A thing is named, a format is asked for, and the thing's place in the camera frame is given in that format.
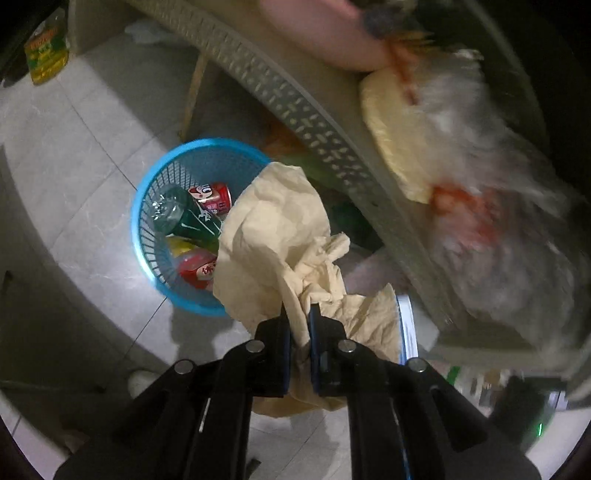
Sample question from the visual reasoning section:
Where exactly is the orange plastic bag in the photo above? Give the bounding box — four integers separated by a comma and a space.
429, 182, 500, 246

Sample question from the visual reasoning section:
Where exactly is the cooking oil bottle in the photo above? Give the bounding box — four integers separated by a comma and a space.
23, 7, 71, 87

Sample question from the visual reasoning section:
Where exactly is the red drink can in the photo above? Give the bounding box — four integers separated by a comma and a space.
187, 181, 232, 219

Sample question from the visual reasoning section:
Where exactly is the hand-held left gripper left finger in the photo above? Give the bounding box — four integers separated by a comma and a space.
53, 316, 294, 480

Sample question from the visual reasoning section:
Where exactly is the wooden shelf leg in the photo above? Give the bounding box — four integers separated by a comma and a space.
178, 53, 209, 142

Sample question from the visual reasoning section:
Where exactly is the blue plastic mesh basket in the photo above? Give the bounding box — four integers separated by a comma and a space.
130, 137, 278, 319

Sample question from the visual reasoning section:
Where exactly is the bag of yellow flatbread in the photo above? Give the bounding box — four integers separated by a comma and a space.
359, 69, 445, 205

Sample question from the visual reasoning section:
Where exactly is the pink plastic basin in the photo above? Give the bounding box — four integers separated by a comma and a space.
256, 0, 394, 73

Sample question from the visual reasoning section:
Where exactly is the beige paper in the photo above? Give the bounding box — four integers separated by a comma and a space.
212, 161, 407, 418

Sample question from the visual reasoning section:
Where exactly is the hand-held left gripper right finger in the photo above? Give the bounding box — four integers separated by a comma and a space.
308, 304, 541, 480

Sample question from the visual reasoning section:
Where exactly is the white cloth scrap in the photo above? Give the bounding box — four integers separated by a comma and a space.
124, 21, 168, 45

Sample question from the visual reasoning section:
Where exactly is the large clear plastic bag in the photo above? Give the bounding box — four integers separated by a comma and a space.
416, 51, 583, 354

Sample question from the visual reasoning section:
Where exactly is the red printed plastic bag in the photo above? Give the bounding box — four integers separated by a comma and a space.
178, 249, 220, 291

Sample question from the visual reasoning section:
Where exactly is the green plastic bottle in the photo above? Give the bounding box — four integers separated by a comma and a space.
152, 185, 225, 246

